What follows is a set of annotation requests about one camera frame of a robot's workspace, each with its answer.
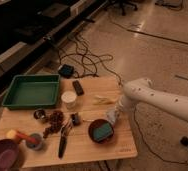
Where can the green plastic tray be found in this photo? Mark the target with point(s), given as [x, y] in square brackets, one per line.
[32, 92]

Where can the teal sponge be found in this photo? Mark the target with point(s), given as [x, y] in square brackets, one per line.
[102, 132]

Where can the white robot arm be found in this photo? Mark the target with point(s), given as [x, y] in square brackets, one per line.
[140, 90]

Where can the white cylindrical container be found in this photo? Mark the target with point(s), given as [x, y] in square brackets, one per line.
[69, 98]

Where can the dark shelving unit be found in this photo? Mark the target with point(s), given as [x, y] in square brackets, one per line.
[25, 26]

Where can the black power adapter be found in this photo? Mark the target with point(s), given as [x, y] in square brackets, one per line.
[66, 71]

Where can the red yellow toy utensil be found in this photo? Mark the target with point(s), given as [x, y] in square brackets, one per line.
[17, 136]

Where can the black office chair base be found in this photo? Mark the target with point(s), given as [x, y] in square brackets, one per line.
[121, 4]

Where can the black remote control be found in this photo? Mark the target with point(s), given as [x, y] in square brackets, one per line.
[78, 88]

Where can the small grey cup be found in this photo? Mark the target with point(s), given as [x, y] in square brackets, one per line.
[35, 143]

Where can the dark red bowl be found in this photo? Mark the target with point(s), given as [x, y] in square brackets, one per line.
[98, 123]

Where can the purple bowl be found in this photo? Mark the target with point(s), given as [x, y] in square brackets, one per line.
[8, 154]

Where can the small round metal tin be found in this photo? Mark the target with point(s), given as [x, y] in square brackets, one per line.
[40, 115]

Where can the small black binder clip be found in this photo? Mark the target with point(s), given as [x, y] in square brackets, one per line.
[75, 119]

